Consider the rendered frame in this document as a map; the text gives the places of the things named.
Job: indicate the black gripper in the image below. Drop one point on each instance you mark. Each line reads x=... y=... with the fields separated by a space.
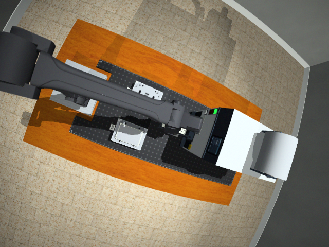
x=174 y=132

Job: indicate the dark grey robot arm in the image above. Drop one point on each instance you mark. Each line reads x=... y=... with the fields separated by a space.
x=19 y=51

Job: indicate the white cylinder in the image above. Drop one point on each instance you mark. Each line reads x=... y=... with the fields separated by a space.
x=276 y=154

